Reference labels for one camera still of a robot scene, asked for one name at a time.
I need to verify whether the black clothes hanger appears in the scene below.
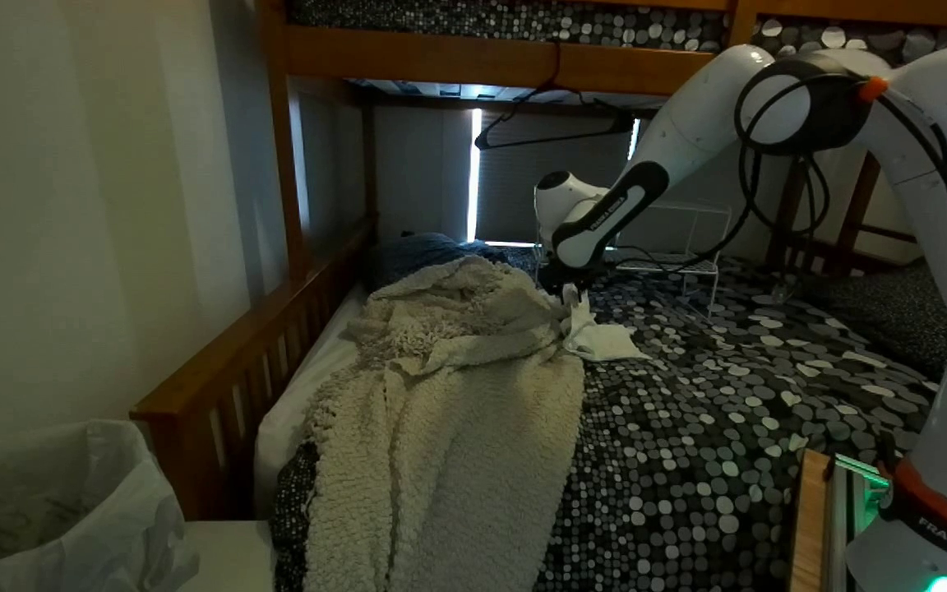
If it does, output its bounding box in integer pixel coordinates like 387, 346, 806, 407
471, 39, 637, 154

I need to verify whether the dotted bunk mattress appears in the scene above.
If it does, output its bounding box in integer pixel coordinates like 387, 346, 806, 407
283, 0, 947, 66

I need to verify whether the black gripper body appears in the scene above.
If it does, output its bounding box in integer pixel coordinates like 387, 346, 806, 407
535, 243, 611, 301

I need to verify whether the wooden bunk bed frame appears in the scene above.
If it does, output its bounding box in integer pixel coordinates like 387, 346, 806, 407
124, 0, 947, 527

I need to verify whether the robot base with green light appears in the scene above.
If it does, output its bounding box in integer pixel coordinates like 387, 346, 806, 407
829, 448, 947, 592

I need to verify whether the white mattress sheet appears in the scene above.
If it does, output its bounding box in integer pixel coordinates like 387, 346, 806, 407
249, 285, 368, 510

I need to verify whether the white pillow case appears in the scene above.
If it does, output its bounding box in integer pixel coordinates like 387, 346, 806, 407
556, 285, 656, 364

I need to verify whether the dark blue pillow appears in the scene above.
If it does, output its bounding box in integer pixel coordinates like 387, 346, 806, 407
364, 229, 481, 293

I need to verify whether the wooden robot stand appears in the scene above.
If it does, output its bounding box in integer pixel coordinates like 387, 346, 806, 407
788, 448, 836, 592

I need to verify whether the black dotted bedspread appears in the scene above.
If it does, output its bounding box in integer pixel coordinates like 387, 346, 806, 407
271, 254, 947, 592

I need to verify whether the cream knitted blanket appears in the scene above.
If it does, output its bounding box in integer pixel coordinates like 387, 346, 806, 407
303, 254, 590, 592

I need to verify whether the grey window blind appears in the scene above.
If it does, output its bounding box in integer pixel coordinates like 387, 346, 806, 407
368, 101, 718, 249

